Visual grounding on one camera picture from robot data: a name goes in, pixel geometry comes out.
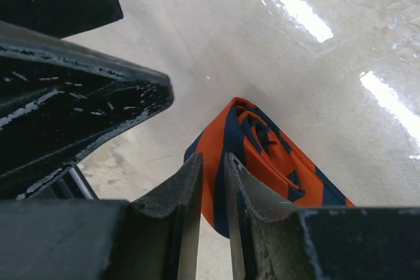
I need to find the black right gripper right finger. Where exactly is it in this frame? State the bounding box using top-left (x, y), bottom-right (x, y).
top-left (224, 153), bottom-right (315, 279)

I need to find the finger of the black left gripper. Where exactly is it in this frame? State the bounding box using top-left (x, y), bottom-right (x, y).
top-left (1, 23), bottom-right (174, 200)
top-left (1, 0), bottom-right (123, 39)

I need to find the orange navy striped tie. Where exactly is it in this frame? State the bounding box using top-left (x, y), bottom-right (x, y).
top-left (184, 98), bottom-right (352, 237)

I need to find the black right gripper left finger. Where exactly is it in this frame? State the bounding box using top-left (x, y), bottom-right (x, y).
top-left (126, 153), bottom-right (203, 279)

